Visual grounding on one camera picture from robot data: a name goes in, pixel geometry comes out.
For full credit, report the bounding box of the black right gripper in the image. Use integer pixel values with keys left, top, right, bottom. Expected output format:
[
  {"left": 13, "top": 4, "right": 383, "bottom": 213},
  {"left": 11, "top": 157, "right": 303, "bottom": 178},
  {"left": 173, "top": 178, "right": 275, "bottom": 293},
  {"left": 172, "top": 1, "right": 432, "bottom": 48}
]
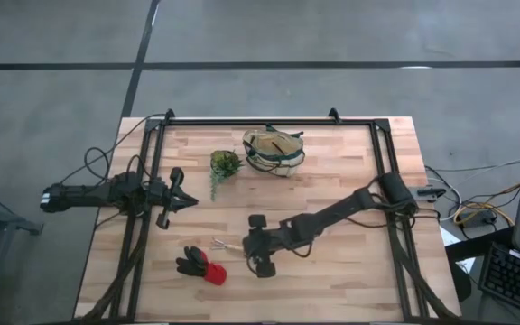
[{"left": 242, "top": 214, "right": 288, "bottom": 279}]

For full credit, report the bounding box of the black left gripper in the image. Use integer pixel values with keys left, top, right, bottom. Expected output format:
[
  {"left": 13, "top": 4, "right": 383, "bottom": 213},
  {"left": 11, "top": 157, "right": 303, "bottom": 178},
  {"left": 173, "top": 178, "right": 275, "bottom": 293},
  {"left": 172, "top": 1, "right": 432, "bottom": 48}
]
[{"left": 149, "top": 166, "right": 200, "bottom": 230}]

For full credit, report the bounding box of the hand rake with wooden handle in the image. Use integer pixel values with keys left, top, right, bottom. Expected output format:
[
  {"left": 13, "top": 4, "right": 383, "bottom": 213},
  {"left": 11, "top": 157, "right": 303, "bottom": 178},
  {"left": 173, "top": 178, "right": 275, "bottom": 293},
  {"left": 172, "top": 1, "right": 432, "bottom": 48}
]
[{"left": 209, "top": 237, "right": 246, "bottom": 253}]

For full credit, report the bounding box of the red and black gardening glove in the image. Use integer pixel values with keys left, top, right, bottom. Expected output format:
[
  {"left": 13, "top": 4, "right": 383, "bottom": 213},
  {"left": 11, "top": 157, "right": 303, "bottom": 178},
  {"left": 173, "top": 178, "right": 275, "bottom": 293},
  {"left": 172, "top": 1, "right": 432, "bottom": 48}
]
[{"left": 175, "top": 246, "right": 228, "bottom": 286}]

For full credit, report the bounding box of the beige and green gardening bag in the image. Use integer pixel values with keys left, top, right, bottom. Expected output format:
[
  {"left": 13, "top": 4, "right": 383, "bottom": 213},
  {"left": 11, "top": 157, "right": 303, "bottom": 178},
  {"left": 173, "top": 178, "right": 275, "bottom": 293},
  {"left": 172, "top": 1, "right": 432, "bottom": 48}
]
[{"left": 241, "top": 124, "right": 307, "bottom": 178}]

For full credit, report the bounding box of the artificial potted succulent plant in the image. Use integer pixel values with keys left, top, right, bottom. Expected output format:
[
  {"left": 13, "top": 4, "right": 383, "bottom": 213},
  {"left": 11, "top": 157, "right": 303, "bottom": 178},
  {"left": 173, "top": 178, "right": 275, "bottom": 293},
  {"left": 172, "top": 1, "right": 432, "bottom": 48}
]
[{"left": 209, "top": 149, "right": 246, "bottom": 202}]

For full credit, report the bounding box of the white paper sheet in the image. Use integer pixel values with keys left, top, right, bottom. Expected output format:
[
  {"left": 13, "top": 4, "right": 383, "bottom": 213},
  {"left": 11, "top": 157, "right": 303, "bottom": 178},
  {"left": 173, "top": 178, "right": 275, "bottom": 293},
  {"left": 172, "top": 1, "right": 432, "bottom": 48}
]
[{"left": 439, "top": 225, "right": 477, "bottom": 274}]

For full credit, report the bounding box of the black power adapter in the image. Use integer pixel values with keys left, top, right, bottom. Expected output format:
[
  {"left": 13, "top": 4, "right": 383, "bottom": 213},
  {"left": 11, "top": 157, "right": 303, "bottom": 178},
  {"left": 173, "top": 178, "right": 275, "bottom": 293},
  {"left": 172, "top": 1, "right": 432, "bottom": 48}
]
[{"left": 460, "top": 208, "right": 498, "bottom": 228}]

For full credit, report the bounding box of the black computer keyboard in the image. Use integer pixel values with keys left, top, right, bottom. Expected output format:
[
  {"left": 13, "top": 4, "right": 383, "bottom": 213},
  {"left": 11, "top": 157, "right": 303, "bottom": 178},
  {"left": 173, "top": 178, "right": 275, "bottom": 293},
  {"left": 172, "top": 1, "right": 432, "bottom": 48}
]
[{"left": 477, "top": 241, "right": 520, "bottom": 322}]

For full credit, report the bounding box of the long black cable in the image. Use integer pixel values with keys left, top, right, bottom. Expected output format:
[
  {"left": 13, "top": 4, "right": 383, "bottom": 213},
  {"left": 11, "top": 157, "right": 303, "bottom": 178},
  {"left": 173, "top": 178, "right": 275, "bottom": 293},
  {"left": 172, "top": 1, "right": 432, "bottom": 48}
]
[{"left": 59, "top": 112, "right": 167, "bottom": 186}]

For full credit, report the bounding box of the black aluminium rig frame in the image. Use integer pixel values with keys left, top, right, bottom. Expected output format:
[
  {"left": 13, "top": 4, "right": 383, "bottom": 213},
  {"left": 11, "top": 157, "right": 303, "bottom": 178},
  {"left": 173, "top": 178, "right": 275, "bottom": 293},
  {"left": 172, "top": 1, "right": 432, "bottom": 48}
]
[{"left": 77, "top": 107, "right": 462, "bottom": 325}]

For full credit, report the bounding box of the white cable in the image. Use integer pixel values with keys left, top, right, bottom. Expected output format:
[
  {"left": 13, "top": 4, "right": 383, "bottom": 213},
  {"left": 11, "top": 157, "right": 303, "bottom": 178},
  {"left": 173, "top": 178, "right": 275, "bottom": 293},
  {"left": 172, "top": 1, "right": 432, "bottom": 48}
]
[{"left": 424, "top": 164, "right": 463, "bottom": 222}]

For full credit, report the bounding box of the yellow cable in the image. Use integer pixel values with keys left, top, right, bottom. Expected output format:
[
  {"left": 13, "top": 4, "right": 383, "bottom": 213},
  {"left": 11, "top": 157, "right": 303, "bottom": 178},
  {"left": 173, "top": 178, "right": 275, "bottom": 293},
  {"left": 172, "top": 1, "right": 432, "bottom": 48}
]
[{"left": 453, "top": 200, "right": 515, "bottom": 228}]

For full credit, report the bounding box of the grey cable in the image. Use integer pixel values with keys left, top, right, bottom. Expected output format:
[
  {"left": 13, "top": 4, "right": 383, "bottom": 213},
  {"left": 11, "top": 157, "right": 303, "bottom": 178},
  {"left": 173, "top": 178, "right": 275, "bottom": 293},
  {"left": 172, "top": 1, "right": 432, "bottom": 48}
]
[{"left": 431, "top": 157, "right": 520, "bottom": 173}]

